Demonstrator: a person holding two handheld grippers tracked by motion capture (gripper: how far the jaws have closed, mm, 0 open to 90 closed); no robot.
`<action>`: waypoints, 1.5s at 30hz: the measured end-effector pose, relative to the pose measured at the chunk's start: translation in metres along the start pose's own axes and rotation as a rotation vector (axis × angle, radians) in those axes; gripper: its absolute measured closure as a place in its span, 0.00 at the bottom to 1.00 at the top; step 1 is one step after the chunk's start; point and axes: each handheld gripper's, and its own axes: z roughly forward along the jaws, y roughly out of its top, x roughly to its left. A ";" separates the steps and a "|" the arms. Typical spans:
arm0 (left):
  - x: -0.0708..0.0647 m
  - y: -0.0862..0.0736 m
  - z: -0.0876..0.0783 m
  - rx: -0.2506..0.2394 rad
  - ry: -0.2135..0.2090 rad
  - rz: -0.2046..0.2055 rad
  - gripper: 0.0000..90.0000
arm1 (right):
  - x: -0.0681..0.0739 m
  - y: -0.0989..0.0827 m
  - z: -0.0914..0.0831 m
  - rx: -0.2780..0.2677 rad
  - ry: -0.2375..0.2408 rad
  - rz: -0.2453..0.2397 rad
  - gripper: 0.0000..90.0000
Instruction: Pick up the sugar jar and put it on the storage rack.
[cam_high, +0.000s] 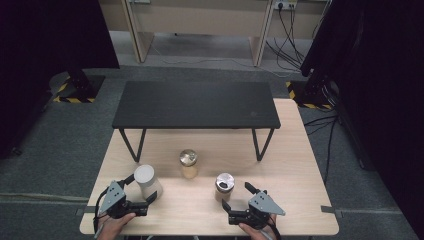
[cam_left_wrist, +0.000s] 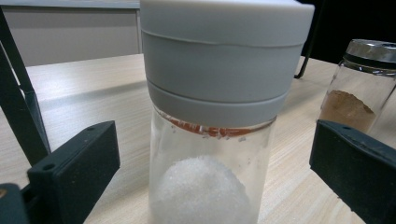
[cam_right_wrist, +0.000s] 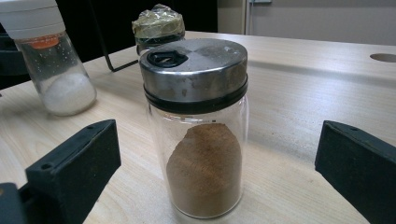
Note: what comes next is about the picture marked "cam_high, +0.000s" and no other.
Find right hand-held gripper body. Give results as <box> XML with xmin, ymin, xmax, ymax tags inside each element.
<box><xmin>228</xmin><ymin>189</ymin><xmax>287</xmax><ymax>230</ymax></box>

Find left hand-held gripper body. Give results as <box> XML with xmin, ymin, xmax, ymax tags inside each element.
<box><xmin>98</xmin><ymin>179</ymin><xmax>149</xmax><ymax>220</ymax></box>

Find white-lid jar of white powder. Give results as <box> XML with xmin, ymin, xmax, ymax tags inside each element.
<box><xmin>133</xmin><ymin>163</ymin><xmax>164</xmax><ymax>201</ymax></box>

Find silver-lid jar of dark spice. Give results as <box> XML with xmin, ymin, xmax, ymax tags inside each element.
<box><xmin>214</xmin><ymin>172</ymin><xmax>236</xmax><ymax>203</ymax></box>

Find gold-lid jar of yellow powder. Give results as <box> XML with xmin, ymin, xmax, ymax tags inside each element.
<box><xmin>179</xmin><ymin>148</ymin><xmax>199</xmax><ymax>180</ymax></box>

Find black metal shelf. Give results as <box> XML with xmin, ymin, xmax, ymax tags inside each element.
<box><xmin>111</xmin><ymin>80</ymin><xmax>282</xmax><ymax>163</ymax></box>

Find person's left hand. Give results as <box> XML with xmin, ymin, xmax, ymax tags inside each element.
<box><xmin>96</xmin><ymin>212</ymin><xmax>137</xmax><ymax>240</ymax></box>

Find person's right hand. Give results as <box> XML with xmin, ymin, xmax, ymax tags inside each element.
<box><xmin>238</xmin><ymin>214</ymin><xmax>278</xmax><ymax>240</ymax></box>

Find grey floor tape piece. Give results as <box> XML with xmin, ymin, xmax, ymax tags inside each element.
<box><xmin>320</xmin><ymin>205</ymin><xmax>344</xmax><ymax>219</ymax></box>
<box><xmin>75</xmin><ymin>205</ymin><xmax>98</xmax><ymax>217</ymax></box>

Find black stand base striped tape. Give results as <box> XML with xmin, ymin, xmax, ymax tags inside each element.
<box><xmin>52</xmin><ymin>68</ymin><xmax>106</xmax><ymax>104</ymax></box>
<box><xmin>285</xmin><ymin>79</ymin><xmax>335</xmax><ymax>110</ymax></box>

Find black curtain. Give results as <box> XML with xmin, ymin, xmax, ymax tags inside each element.
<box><xmin>299</xmin><ymin>0</ymin><xmax>424</xmax><ymax>240</ymax></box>
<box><xmin>0</xmin><ymin>0</ymin><xmax>120</xmax><ymax>160</ymax></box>

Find beige wooden desk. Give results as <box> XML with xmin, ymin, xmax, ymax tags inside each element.
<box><xmin>98</xmin><ymin>0</ymin><xmax>331</xmax><ymax>68</ymax></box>

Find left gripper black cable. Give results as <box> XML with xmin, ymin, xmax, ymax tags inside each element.
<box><xmin>93</xmin><ymin>187</ymin><xmax>111</xmax><ymax>239</ymax></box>

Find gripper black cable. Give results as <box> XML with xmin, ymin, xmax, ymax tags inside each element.
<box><xmin>93</xmin><ymin>187</ymin><xmax>111</xmax><ymax>239</ymax></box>
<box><xmin>264</xmin><ymin>221</ymin><xmax>283</xmax><ymax>240</ymax></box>

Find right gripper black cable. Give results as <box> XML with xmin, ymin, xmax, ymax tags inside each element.
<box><xmin>264</xmin><ymin>221</ymin><xmax>283</xmax><ymax>240</ymax></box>

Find black floor cables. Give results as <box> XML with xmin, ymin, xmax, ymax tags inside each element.
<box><xmin>303</xmin><ymin>113</ymin><xmax>340</xmax><ymax>186</ymax></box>

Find bundle of black cables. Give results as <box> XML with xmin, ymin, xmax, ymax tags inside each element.
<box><xmin>264</xmin><ymin>3</ymin><xmax>306</xmax><ymax>73</ymax></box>

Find white wall socket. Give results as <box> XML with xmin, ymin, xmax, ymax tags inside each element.
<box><xmin>273</xmin><ymin>0</ymin><xmax>298</xmax><ymax>10</ymax></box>

